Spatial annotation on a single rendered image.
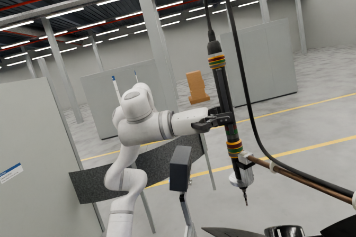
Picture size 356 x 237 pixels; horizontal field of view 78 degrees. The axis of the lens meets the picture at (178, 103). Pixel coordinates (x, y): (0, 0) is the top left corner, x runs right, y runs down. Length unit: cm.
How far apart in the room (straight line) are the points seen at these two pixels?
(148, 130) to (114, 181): 68
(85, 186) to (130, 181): 152
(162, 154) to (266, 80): 514
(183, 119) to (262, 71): 653
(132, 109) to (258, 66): 652
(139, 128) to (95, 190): 214
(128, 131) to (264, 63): 658
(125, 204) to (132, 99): 74
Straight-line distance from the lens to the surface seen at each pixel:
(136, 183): 126
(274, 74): 721
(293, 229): 84
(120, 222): 122
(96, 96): 706
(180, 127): 58
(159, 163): 259
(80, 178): 272
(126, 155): 117
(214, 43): 58
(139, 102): 59
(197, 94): 880
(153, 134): 62
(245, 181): 66
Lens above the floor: 183
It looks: 11 degrees down
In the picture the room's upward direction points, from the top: 14 degrees counter-clockwise
